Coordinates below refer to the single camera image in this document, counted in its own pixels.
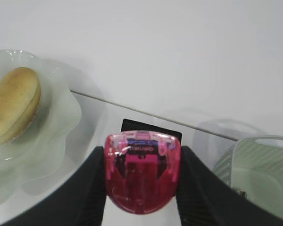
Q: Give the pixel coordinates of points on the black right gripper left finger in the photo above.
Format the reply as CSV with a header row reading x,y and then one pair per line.
x,y
80,201

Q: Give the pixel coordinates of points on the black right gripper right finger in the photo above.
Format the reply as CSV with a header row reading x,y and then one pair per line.
x,y
204,200

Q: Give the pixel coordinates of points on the pink lead refill case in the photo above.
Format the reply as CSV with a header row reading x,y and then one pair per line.
x,y
142,170

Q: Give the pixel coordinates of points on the sugar dusted bread loaf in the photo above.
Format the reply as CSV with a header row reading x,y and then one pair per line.
x,y
20,94

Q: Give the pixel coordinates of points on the green plastic woven basket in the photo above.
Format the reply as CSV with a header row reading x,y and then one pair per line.
x,y
253,167

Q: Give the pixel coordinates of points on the green wavy glass plate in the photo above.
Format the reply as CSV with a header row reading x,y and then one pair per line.
x,y
40,150

